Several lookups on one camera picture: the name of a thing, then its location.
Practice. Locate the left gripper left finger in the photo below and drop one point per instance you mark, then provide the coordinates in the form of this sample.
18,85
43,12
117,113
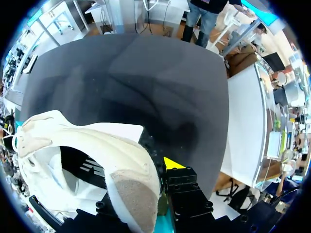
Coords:
105,206

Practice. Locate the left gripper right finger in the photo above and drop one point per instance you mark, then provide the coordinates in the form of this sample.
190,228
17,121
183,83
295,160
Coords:
187,194

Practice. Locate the person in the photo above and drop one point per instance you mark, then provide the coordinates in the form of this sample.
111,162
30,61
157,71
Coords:
206,19
243,58

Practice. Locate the white and beige shoe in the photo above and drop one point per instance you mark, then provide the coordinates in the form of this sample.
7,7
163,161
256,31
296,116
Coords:
97,136

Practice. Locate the black insole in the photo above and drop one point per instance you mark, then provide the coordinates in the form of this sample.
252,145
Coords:
82,160

